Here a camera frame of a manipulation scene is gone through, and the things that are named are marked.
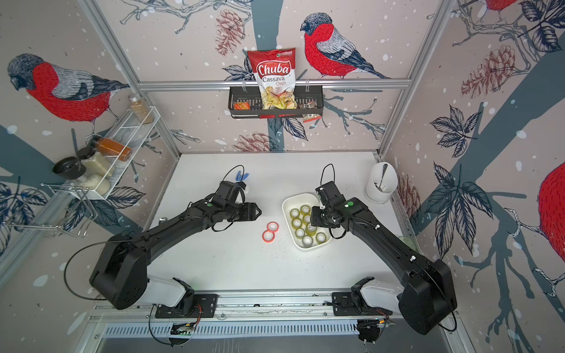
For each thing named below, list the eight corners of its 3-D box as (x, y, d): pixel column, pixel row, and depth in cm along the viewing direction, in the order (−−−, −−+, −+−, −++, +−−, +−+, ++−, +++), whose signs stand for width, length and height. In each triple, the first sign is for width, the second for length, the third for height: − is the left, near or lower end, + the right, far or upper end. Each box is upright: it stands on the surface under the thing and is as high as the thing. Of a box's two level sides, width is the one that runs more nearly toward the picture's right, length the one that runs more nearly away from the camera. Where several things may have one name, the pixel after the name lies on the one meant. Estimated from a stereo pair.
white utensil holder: (363, 206, 103) (374, 184, 89) (358, 185, 111) (367, 162, 97) (388, 206, 103) (403, 183, 89) (381, 185, 111) (394, 162, 97)
